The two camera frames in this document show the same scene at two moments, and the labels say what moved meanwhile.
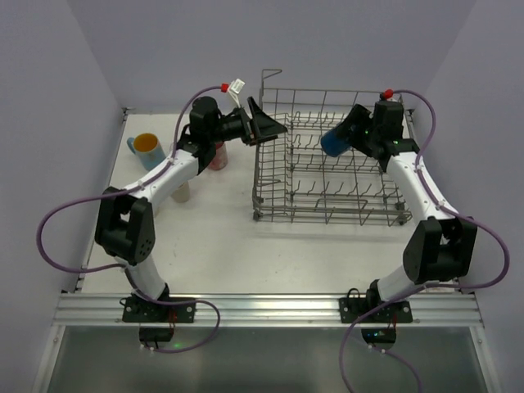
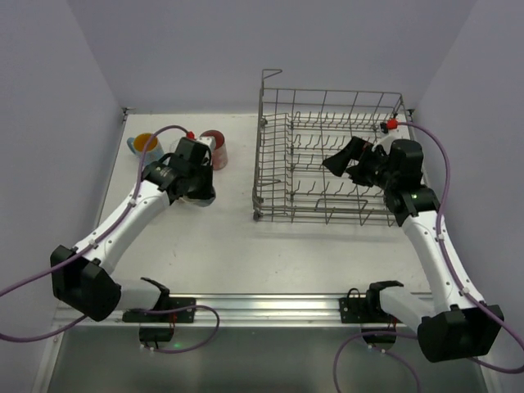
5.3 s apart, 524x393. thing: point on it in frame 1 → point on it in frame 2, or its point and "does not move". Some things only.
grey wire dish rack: [296, 181] does not move
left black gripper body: [249, 129] → [201, 190]
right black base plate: [353, 306] does not move
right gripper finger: [356, 124] → [338, 162]
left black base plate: [136, 309] does not move
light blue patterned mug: [147, 149] does not move
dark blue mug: [333, 144] → [202, 199]
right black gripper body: [354, 128] → [359, 164]
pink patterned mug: [220, 159] does not move
